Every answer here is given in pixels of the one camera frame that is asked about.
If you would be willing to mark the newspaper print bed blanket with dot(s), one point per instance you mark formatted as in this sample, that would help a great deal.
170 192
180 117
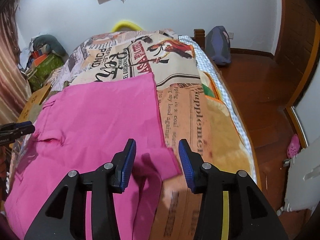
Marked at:
189 108

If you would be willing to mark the blue grey bag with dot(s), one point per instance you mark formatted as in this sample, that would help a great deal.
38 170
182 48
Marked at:
218 46

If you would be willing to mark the brown wooden door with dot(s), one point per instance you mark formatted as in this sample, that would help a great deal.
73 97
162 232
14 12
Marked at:
298 46

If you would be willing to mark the pink croc shoe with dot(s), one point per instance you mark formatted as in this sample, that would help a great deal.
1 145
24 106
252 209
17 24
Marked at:
293 147

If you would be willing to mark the yellow curved object behind bed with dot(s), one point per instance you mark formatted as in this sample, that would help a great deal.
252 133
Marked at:
126 24

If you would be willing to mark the striped pink curtain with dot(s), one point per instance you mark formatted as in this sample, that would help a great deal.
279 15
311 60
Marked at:
15 90

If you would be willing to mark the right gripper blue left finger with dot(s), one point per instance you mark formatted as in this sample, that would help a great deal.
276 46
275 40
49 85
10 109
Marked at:
123 163

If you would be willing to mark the pink pants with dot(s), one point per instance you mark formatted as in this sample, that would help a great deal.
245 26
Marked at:
82 128

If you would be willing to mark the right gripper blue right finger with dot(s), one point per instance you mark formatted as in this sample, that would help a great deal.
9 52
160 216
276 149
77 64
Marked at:
191 164

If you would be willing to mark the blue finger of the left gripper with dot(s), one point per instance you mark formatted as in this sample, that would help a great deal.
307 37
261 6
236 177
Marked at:
13 131

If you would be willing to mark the brown cardboard box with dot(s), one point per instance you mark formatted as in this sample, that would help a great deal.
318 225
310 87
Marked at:
35 100

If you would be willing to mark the wooden bed post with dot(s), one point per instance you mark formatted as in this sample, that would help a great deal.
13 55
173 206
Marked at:
199 37

